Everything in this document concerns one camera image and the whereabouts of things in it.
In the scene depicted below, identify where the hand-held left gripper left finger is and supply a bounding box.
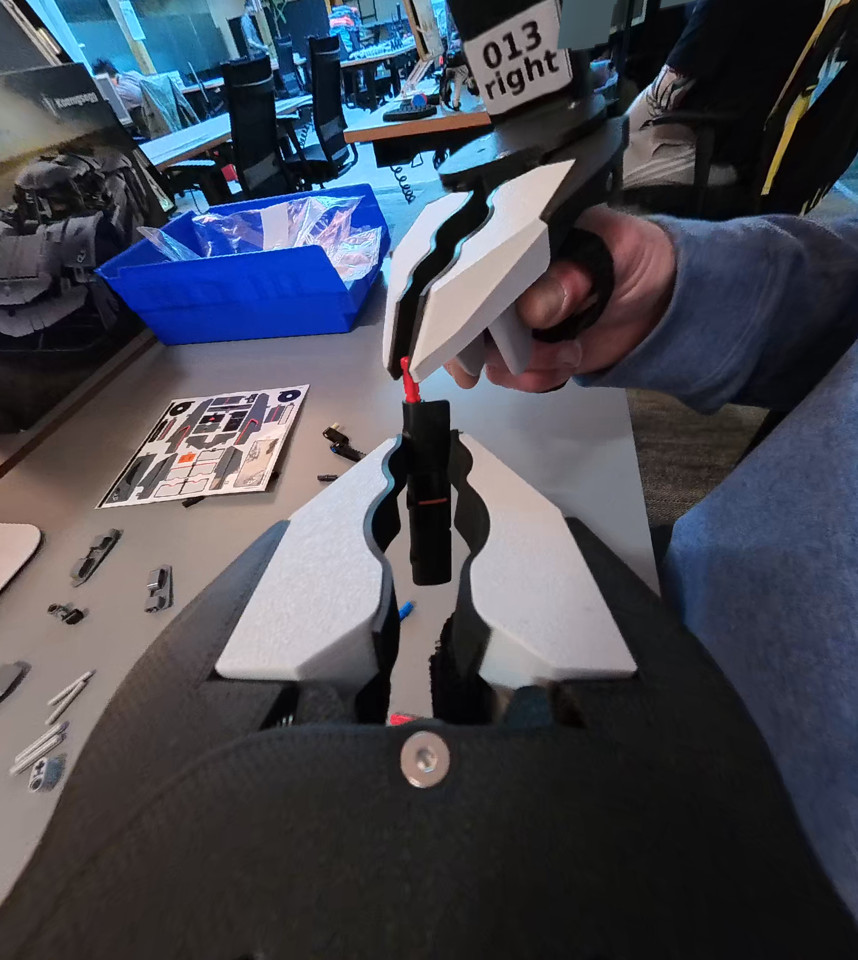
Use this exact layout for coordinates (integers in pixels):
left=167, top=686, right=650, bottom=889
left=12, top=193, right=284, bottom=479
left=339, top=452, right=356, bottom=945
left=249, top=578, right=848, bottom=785
left=215, top=435, right=408, bottom=725

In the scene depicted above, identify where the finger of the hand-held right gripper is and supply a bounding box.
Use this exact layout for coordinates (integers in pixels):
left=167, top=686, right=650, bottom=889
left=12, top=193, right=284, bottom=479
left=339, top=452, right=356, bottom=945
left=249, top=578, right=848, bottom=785
left=381, top=189, right=494, bottom=370
left=407, top=158, right=578, bottom=381

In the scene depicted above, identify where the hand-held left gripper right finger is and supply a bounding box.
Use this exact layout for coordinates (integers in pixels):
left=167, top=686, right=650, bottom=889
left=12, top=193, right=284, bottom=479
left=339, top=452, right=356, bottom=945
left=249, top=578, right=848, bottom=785
left=450, top=433, right=639, bottom=725

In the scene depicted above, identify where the black lego shock absorber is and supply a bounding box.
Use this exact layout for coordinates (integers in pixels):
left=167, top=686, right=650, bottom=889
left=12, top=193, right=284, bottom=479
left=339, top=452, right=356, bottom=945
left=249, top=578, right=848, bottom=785
left=400, top=399, right=455, bottom=587

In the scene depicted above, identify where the black lego beam with pins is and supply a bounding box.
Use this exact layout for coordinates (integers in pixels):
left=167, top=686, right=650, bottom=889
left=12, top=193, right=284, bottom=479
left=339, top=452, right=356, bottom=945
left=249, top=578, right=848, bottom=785
left=323, top=423, right=368, bottom=463

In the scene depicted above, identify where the light grey lego axle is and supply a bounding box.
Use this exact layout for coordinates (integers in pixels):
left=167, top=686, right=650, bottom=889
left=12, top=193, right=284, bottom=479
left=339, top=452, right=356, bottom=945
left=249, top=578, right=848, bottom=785
left=10, top=720, right=70, bottom=768
left=9, top=731, right=69, bottom=777
left=46, top=669, right=95, bottom=706
left=44, top=678, right=90, bottom=726

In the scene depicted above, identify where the black lego vehicle model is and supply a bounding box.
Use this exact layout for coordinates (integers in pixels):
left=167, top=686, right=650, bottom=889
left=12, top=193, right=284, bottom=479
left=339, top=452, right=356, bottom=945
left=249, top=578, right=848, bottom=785
left=0, top=152, right=147, bottom=348

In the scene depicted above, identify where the person's right hand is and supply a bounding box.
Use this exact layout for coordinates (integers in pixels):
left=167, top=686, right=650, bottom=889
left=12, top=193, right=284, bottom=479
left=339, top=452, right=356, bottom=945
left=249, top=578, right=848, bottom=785
left=446, top=206, right=679, bottom=396

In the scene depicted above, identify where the pile of clear plastic bags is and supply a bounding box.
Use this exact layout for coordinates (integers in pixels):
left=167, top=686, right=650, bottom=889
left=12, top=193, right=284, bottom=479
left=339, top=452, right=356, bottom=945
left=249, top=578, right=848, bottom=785
left=136, top=193, right=387, bottom=285

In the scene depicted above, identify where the black office chair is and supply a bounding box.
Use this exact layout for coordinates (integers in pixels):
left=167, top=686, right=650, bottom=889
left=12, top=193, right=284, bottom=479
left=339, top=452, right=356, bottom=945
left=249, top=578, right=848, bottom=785
left=306, top=32, right=360, bottom=190
left=219, top=54, right=285, bottom=201

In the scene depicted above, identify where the blue plastic bin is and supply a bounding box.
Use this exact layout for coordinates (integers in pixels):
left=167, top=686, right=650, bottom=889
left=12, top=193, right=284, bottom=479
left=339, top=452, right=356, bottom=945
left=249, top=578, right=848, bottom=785
left=94, top=183, right=391, bottom=347

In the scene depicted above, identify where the sticker sheet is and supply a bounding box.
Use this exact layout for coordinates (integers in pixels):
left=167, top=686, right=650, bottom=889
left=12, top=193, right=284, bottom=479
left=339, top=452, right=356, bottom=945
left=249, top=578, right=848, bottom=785
left=96, top=384, right=311, bottom=510

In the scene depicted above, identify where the person's blue sweater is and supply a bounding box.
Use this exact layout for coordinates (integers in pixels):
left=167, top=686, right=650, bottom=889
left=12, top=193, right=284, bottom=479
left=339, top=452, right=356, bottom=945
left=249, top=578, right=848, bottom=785
left=660, top=283, right=858, bottom=960

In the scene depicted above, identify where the chair with black yellow jacket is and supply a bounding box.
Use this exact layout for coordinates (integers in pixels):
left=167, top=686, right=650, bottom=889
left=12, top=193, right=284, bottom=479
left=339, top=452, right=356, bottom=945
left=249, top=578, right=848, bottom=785
left=757, top=0, right=858, bottom=220

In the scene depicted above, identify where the dark printed display box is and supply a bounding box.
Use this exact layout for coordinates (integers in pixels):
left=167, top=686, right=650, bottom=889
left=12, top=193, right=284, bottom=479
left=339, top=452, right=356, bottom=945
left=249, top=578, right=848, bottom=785
left=0, top=62, right=124, bottom=226

